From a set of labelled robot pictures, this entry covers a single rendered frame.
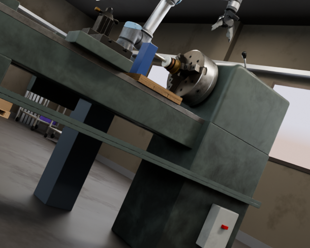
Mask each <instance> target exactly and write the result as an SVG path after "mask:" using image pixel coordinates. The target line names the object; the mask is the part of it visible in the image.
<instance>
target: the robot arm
mask: <svg viewBox="0 0 310 248"><path fill-rule="evenodd" d="M181 1H182V0H161V1H160V2H159V4H158V5H157V7H156V8H155V10H154V11H153V13H152V14H151V16H150V17H149V19H148V20H147V22H146V23H145V25H144V26H143V27H141V26H140V25H139V24H136V23H134V22H130V21H127V22H126V23H125V25H124V27H123V29H122V32H121V34H120V36H119V38H118V40H117V41H116V42H117V43H118V44H120V45H122V46H123V47H125V49H128V50H130V51H131V52H132V50H133V47H134V48H135V49H137V50H138V51H139V50H140V48H141V46H142V43H149V42H150V43H151V39H152V38H153V33H154V31H155V30H156V28H157V27H158V25H159V24H160V22H161V21H162V19H163V18H164V16H165V15H166V13H167V12H168V10H169V9H170V7H172V6H174V5H176V4H178V3H180V2H181ZM228 1H229V2H228V5H227V8H226V9H225V11H224V12H225V13H224V15H222V16H219V18H218V20H217V22H216V23H215V24H214V25H213V26H212V30H211V31H213V30H215V29H216V28H217V27H218V26H221V27H222V28H224V29H226V28H227V27H230V28H228V32H227V34H226V36H227V37H228V38H229V39H228V42H230V41H231V39H232V36H233V33H234V21H233V20H236V21H238V20H239V17H238V15H237V14H236V12H237V11H238V9H239V7H240V4H241V2H242V0H228Z"/></svg>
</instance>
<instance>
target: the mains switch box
mask: <svg viewBox="0 0 310 248"><path fill-rule="evenodd" d="M238 216H239V214H237V213H235V212H233V211H231V210H229V209H226V208H224V207H221V206H219V205H216V204H212V206H211V208H210V211H209V213H208V215H207V218H206V220H205V222H204V225H203V227H202V229H201V232H200V234H199V237H198V239H197V241H196V244H197V245H199V246H200V247H202V248H225V247H226V245H227V242H228V240H229V238H230V235H231V233H232V230H233V228H234V226H235V223H236V221H237V218H238Z"/></svg>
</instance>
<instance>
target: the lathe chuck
mask: <svg viewBox="0 0 310 248"><path fill-rule="evenodd" d="M184 58H185V63H186V64H188V63H189V64H190V65H194V64H198V65H199V66H200V67H206V69H207V70H206V74H205V75H204V73H198V74H193V75H189V76H188V75H185V74H184V73H182V72H181V71H180V72H179V73H178V74H177V75H178V76H180V77H181V78H183V80H182V81H181V83H180V84H179V86H178V87H177V89H176V90H175V92H174V94H176V95H177V96H179V97H181V98H182V103H192V102H194V101H196V100H197V99H199V98H200V97H201V96H202V95H203V94H204V93H205V92H206V91H207V89H208V88H209V86H210V84H211V82H212V80H213V77H214V72H215V67H214V63H213V61H212V60H211V59H210V58H208V57H207V56H205V55H204V54H203V53H201V52H200V51H197V50H192V51H189V52H187V53H185V54H184ZM169 78H170V76H168V78H167V84H166V86H168V84H169V82H168V79H169ZM197 89H200V90H201V92H200V93H195V91H196V90H197Z"/></svg>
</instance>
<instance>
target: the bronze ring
mask: <svg viewBox="0 0 310 248"><path fill-rule="evenodd" d="M180 66H181V62H180V61H179V60H176V59H175V58H172V57H171V62H170V64H169V65H168V66H167V67H164V68H165V69H166V70H167V71H168V72H169V73H170V74H178V73H179V72H180V71H179V68H180Z"/></svg>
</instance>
